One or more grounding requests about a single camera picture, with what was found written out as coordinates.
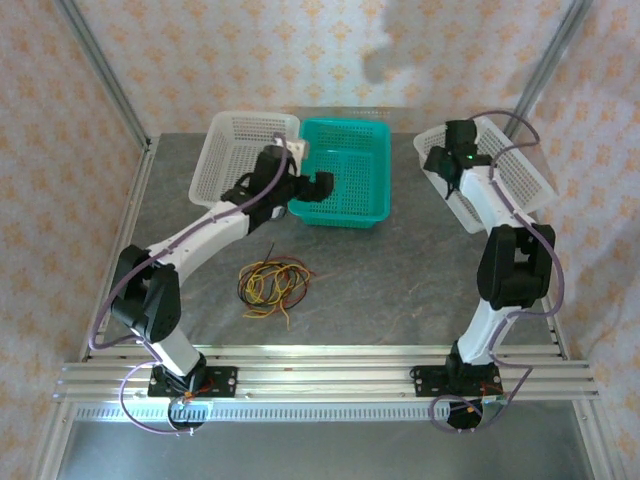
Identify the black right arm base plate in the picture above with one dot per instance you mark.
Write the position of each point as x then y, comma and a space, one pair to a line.
427, 380

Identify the teal perforated plastic basket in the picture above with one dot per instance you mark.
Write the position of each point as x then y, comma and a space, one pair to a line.
360, 165

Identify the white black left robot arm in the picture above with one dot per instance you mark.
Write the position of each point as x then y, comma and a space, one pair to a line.
160, 310

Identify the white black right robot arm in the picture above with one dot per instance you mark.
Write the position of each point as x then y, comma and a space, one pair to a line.
510, 270

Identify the aluminium mounting rail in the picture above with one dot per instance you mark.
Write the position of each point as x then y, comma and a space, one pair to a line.
320, 372

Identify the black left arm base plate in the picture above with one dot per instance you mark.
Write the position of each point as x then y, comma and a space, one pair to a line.
222, 381

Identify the grey sheet metal panel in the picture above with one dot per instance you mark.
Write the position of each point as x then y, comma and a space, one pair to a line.
320, 450

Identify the aluminium frame post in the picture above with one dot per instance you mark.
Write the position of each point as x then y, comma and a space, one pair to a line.
550, 55
107, 75

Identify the aluminium table side rail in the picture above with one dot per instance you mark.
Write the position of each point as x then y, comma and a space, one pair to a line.
132, 210
557, 345

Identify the white perforated plastic basket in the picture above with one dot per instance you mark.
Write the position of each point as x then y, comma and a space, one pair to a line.
225, 150
520, 170

